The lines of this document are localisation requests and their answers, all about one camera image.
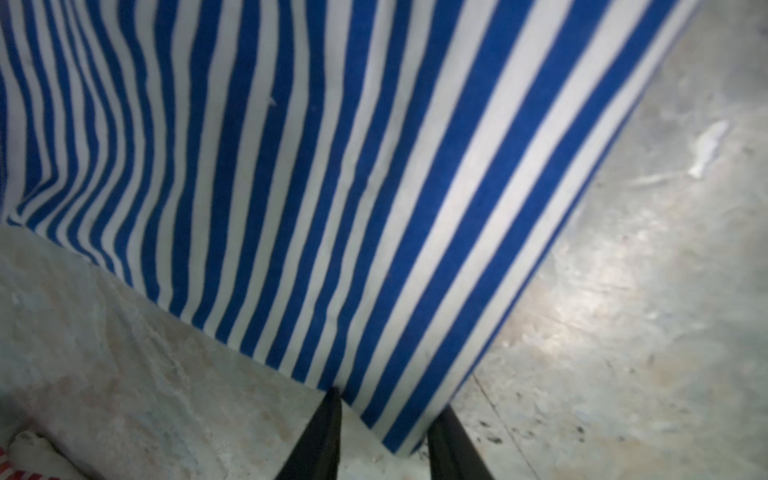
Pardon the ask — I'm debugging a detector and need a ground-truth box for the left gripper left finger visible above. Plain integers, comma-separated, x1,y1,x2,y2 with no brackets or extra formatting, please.
275,388,342,480

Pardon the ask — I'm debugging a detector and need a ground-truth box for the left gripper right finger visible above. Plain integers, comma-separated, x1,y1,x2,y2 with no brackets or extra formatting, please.
427,406,494,480

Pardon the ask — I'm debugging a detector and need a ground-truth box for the blue white striped tank top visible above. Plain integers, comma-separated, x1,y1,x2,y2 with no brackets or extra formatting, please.
1,1,696,455

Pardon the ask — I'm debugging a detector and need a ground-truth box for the red white striped tank top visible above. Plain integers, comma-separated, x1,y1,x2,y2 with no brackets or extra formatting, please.
5,430,87,480

